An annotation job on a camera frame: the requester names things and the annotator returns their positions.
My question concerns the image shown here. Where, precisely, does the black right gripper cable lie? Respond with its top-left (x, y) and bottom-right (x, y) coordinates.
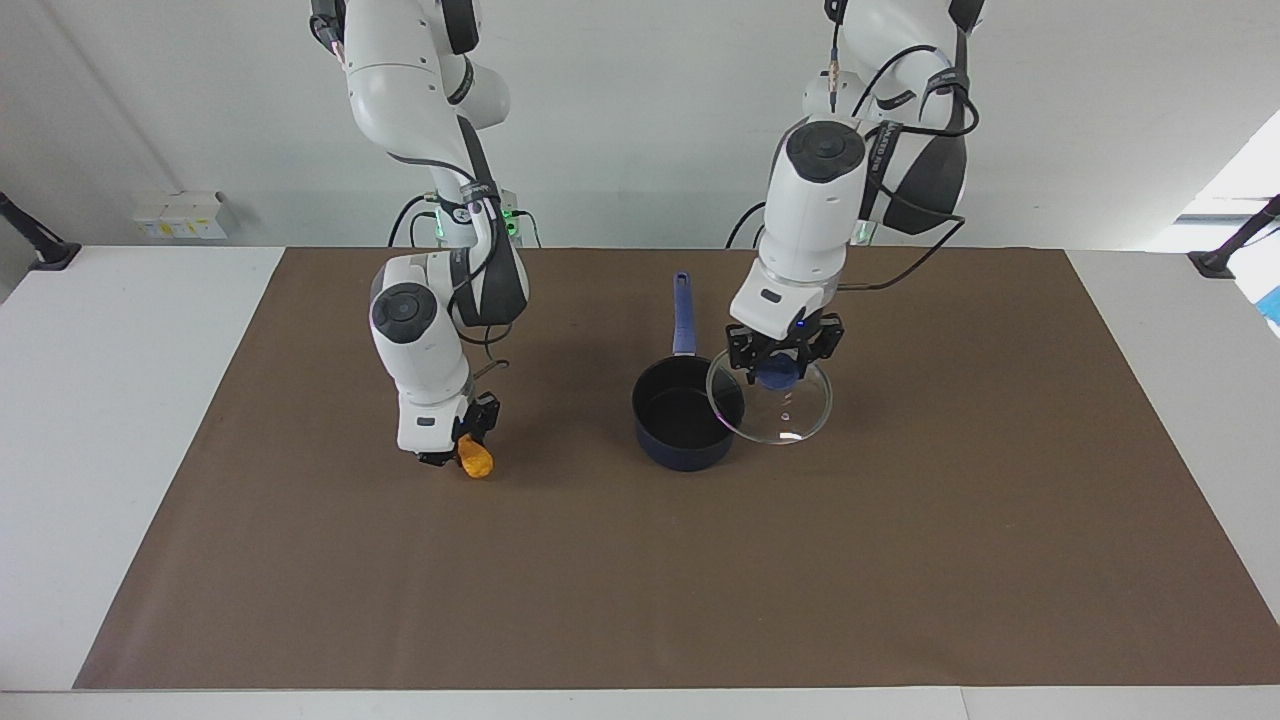
top-left (385, 150), bottom-right (513, 379)

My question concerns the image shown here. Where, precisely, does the glass lid with purple knob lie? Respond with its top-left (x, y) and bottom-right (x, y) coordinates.
top-left (706, 352), bottom-right (834, 446)

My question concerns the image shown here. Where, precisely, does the brown table mat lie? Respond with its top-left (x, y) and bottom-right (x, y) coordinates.
top-left (73, 247), bottom-right (1280, 691)

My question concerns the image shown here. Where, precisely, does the black arm base cable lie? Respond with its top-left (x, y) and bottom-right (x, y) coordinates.
top-left (725, 200), bottom-right (769, 249)
top-left (387, 194), bottom-right (433, 249)

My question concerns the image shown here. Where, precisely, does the black left arm base cable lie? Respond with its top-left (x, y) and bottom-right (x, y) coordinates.
top-left (725, 200), bottom-right (769, 249)

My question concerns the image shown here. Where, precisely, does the white wall socket box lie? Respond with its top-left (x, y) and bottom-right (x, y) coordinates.
top-left (132, 191), bottom-right (230, 242)

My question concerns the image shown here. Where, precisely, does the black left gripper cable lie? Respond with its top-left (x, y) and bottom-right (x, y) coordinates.
top-left (826, 0), bottom-right (981, 292)

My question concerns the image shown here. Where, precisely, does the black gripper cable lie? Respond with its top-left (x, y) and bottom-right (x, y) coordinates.
top-left (385, 150), bottom-right (513, 379)
top-left (826, 0), bottom-right (981, 292)

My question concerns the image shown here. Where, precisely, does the black camera stand clamp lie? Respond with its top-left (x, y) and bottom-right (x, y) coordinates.
top-left (0, 191), bottom-right (82, 272)
top-left (1187, 194), bottom-right (1280, 280)

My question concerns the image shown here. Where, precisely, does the black right arm base cable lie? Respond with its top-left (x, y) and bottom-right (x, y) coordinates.
top-left (387, 194), bottom-right (433, 249)

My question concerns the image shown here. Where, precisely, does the dark saucepan with purple handle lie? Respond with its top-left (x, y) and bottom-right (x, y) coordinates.
top-left (631, 271), bottom-right (747, 472)

